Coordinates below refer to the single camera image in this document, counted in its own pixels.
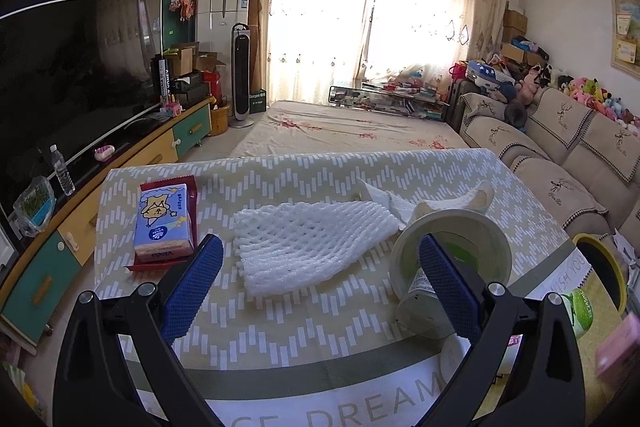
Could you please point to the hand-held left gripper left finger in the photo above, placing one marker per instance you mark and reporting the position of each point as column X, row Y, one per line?
column 192, row 292

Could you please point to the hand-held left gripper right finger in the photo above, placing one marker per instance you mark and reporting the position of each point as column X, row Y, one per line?
column 447, row 292

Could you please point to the green instant noodle cup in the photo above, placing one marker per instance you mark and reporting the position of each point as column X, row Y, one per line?
column 480, row 247

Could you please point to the white foam net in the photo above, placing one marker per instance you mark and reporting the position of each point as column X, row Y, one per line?
column 305, row 242

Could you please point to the green apple packet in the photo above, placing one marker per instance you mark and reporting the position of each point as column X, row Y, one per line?
column 577, row 312

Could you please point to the yellow-rimmed black bin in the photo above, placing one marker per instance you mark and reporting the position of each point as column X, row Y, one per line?
column 605, row 267

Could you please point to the pink strawberry milk carton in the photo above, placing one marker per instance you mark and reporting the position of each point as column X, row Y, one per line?
column 620, row 352

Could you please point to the blue cartoon tissue pack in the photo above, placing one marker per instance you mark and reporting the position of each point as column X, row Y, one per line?
column 165, row 222

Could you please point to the red tray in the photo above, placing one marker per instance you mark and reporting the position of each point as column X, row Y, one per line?
column 192, row 194

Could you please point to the crumpled white tissue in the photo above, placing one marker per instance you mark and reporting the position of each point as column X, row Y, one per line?
column 395, row 202

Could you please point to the grey chevron tablecloth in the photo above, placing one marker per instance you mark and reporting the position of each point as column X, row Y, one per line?
column 300, row 327

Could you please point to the teal and yellow television cabinet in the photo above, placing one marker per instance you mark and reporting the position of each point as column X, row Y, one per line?
column 145, row 142

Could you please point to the yellow tablecloth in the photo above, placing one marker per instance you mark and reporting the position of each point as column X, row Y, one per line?
column 584, row 372

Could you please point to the beige sofa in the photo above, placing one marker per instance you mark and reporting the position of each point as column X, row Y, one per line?
column 550, row 167

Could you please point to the pink small toy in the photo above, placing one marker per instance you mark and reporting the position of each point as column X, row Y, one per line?
column 104, row 153

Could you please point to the wooden bucket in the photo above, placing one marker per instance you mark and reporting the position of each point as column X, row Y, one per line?
column 220, row 121

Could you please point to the clear water bottle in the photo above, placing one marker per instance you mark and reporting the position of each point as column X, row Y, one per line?
column 62, row 172

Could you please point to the plastic bag with greens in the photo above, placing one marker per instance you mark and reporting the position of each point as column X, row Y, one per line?
column 35, row 207

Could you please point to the pink toy house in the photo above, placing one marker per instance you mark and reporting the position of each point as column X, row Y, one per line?
column 171, row 110

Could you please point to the green box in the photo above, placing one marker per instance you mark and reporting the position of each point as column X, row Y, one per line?
column 257, row 101

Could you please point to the floral floor sheet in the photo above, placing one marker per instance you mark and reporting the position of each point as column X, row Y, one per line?
column 325, row 129

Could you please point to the tall black box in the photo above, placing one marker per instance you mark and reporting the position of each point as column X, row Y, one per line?
column 162, row 79

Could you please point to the black tower fan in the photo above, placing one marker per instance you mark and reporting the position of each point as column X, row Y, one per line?
column 242, row 77

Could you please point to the blue star bag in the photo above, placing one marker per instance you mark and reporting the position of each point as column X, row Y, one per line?
column 487, row 72

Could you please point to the cardboard box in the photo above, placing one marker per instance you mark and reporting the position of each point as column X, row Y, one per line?
column 210, row 62
column 186, row 59

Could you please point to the pile of plush toys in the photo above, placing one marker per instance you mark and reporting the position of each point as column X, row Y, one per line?
column 585, row 89

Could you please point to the large curved television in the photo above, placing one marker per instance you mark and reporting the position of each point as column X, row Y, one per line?
column 75, row 72

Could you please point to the stack of cardboard boxes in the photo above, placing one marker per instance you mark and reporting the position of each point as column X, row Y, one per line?
column 515, row 27

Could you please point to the beige sheer curtain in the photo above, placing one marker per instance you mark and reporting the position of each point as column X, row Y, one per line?
column 330, row 17

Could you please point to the framed wall picture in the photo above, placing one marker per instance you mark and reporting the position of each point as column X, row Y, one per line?
column 625, row 34

